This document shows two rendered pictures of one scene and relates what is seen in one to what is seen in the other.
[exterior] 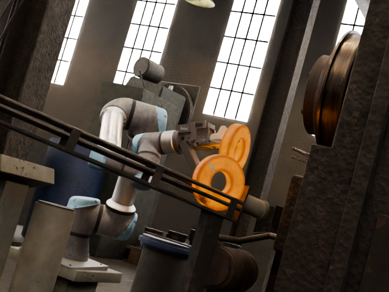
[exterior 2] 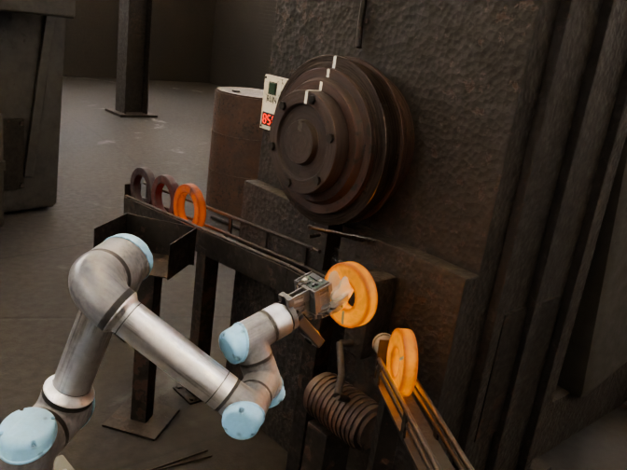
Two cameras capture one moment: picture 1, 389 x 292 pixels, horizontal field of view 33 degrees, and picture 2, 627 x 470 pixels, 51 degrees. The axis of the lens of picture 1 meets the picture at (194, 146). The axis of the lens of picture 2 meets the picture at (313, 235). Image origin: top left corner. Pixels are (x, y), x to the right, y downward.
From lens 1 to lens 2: 2.26 m
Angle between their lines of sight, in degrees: 74
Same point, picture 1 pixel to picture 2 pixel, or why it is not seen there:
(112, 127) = (189, 346)
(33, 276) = not seen: outside the picture
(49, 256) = not seen: outside the picture
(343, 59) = (393, 130)
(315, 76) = (341, 143)
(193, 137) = (319, 308)
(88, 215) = (57, 445)
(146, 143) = (261, 347)
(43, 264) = not seen: outside the picture
